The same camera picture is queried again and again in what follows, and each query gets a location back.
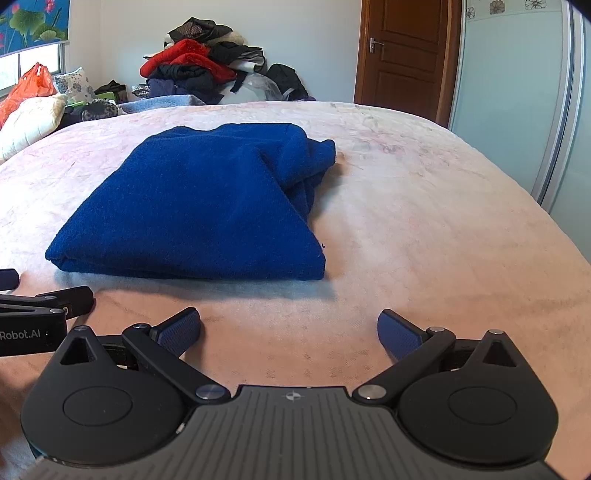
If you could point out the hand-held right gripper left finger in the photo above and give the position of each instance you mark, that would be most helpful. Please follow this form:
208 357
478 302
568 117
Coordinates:
179 333

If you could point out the orange plastic bag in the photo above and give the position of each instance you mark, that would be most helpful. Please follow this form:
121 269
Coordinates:
25 90

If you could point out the dark patterned cloth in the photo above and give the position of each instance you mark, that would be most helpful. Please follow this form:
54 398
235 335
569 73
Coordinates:
92 110

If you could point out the light blue towel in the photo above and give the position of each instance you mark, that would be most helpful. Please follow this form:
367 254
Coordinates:
161 104

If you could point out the dark bag with green item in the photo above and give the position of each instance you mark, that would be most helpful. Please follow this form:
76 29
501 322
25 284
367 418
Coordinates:
111 92

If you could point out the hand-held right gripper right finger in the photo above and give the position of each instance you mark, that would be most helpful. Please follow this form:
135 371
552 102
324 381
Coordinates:
396 337

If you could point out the clear plastic bag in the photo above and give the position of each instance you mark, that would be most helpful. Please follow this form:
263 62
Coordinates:
261 88

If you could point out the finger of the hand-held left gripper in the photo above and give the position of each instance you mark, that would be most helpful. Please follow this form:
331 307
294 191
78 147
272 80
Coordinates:
8 279
55 301

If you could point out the lotus print roller blind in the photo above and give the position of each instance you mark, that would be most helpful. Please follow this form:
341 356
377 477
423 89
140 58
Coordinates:
32 21

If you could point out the white quilt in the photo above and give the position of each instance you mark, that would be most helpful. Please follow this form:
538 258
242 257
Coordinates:
27 124

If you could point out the black bag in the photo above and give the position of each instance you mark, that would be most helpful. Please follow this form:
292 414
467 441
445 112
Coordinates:
286 81

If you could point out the pile of mixed clothes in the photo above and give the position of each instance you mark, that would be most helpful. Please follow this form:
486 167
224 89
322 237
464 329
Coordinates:
198 60

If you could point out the window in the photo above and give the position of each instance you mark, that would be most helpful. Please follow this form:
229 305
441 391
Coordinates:
32 62

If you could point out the frosted sliding wardrobe door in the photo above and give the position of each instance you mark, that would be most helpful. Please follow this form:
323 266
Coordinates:
512 101

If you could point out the brown wooden door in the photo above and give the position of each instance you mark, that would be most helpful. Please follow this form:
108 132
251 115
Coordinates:
406 60

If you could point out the floral pillow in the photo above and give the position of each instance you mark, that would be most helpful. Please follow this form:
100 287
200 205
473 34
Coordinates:
74 84

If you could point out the blue beaded sweater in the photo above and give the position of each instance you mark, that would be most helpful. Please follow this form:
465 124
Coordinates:
194 203

